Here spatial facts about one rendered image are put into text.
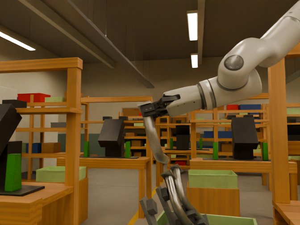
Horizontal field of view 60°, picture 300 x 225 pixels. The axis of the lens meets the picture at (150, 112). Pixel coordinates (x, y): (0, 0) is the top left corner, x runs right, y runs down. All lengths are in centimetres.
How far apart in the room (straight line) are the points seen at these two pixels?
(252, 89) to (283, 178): 125
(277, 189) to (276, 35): 128
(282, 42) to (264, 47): 11
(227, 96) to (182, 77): 1103
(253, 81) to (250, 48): 9
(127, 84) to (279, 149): 1057
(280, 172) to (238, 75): 132
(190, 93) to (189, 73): 1106
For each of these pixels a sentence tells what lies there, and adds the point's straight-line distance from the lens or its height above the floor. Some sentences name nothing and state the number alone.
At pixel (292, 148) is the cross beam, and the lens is 202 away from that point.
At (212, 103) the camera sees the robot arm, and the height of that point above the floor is 142.
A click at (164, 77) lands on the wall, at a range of 1183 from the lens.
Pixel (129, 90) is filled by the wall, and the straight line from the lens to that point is 1203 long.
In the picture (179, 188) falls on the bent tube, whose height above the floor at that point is 111.
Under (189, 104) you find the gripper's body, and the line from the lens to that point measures 72.
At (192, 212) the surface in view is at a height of 101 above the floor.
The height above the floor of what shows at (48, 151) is 89.
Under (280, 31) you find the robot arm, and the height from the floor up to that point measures 162.
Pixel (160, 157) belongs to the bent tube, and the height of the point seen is 126.
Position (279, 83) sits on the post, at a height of 166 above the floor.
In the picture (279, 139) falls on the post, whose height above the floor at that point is 129.
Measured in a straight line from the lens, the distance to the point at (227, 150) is 852.
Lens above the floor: 134
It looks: 4 degrees up
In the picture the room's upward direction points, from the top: straight up
